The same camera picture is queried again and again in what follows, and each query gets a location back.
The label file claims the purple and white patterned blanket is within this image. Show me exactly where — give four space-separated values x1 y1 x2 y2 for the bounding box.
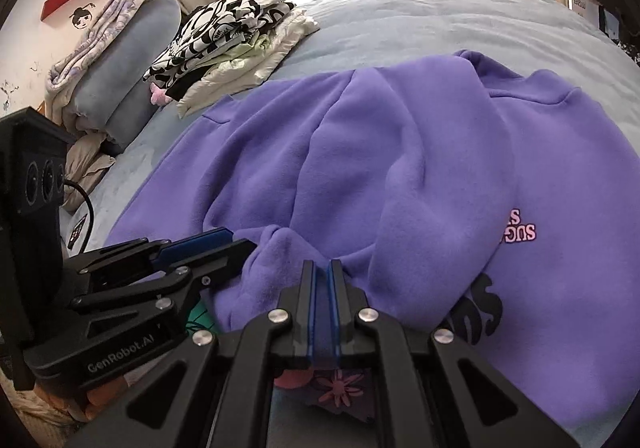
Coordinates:
45 0 171 120

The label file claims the person's left hand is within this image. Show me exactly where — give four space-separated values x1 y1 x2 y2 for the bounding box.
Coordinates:
70 370 132 424

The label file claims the white folded garment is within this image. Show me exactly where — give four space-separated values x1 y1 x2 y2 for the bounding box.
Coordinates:
176 8 321 118

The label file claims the beige pillow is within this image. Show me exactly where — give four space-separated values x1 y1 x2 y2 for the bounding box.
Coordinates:
62 132 117 214

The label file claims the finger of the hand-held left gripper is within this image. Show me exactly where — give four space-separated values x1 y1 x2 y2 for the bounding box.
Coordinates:
75 227 237 280
70 237 259 325

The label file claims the black folded garment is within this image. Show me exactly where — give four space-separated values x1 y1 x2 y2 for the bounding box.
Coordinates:
164 72 202 100

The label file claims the black and white printed garment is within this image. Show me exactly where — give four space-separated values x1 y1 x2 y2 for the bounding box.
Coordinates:
143 0 297 95

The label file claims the purple hoodie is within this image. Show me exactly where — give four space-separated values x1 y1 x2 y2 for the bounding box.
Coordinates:
102 50 640 435

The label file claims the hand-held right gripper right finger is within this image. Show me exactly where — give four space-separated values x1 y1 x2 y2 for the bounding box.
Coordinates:
326 259 581 448

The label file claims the cartoon face wall sticker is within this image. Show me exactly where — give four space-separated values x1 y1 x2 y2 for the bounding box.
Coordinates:
69 2 97 31

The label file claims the black cable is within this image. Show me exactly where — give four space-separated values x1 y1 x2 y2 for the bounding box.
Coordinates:
62 179 97 250

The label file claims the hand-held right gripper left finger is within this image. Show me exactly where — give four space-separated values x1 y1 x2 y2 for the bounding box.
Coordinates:
65 259 321 448

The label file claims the dark floral printed cloth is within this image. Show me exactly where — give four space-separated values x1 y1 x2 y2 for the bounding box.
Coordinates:
272 367 375 425

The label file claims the light green folded garment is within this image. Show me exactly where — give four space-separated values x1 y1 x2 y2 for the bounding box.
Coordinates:
219 35 274 72

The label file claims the grey-blue folded blanket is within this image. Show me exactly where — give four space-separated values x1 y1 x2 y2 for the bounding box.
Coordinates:
72 0 183 154

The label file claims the black mobile phone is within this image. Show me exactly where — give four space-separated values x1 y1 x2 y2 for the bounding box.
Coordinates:
66 213 89 250

